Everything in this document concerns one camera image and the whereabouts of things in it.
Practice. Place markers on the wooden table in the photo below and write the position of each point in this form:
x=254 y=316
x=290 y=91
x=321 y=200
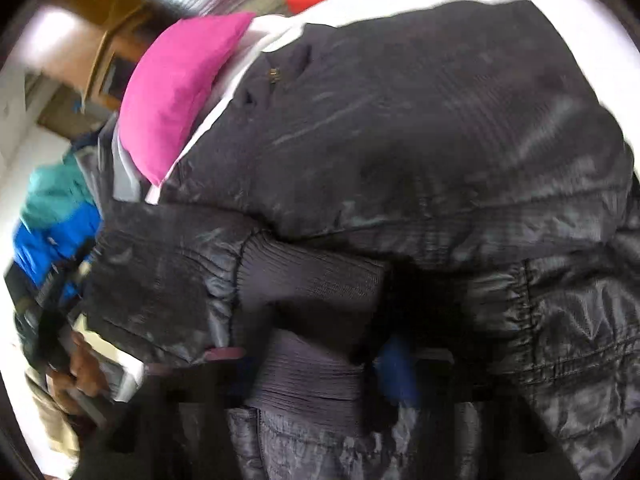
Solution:
x=85 y=35

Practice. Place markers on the white bed sheet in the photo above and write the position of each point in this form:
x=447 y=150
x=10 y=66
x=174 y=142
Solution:
x=260 y=45

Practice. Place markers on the person's left hand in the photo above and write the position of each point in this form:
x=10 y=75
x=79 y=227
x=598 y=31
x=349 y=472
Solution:
x=82 y=370

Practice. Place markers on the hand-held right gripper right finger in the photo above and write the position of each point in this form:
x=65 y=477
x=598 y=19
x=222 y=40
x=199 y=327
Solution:
x=396 y=375

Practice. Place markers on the black puffer jacket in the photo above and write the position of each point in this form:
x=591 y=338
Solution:
x=400 y=160

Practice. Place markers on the teal and blue jacket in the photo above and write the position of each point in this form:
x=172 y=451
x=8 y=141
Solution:
x=55 y=220

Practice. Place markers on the pink pillow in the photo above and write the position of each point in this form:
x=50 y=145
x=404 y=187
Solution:
x=175 y=95

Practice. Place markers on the grey garment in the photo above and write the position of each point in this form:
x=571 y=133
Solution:
x=122 y=170

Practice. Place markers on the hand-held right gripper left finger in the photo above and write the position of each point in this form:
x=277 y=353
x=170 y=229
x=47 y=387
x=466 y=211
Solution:
x=195 y=410

